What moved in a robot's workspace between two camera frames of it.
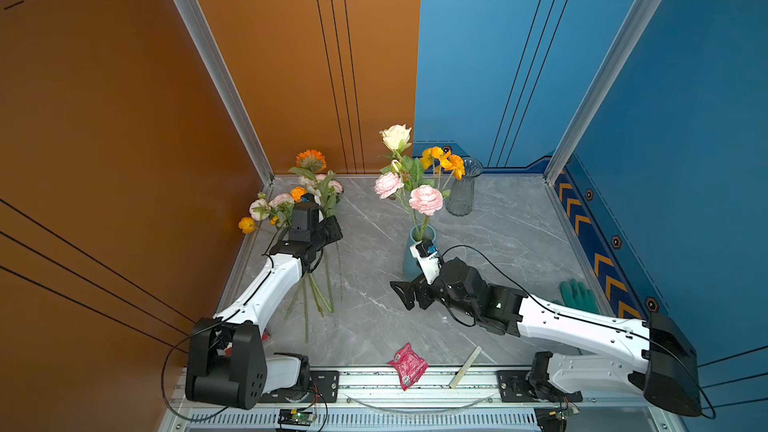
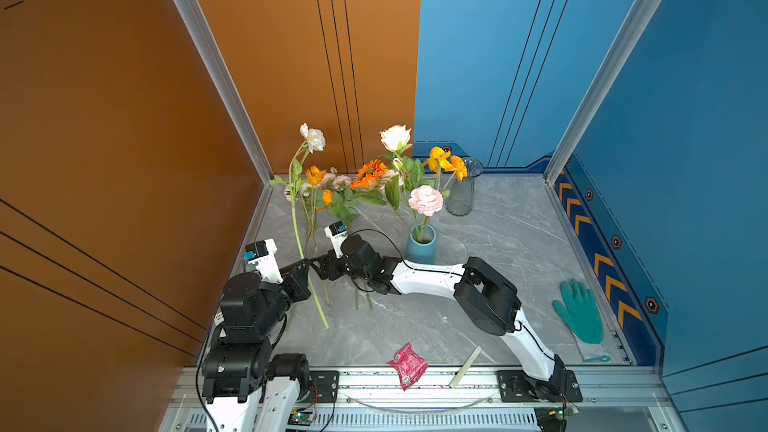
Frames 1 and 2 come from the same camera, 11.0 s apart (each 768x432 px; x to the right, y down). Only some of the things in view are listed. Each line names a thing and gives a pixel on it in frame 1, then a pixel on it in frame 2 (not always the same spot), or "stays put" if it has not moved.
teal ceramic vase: x=418 y=232 stays put
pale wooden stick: x=465 y=368 stays put
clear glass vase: x=459 y=198 stays put
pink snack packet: x=410 y=366 stays put
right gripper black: x=408 y=291 → x=325 y=261
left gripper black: x=331 y=225 → x=296 y=281
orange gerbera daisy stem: x=312 y=162 → x=369 y=175
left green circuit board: x=295 y=417 stays put
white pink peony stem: x=260 y=211 → x=299 y=233
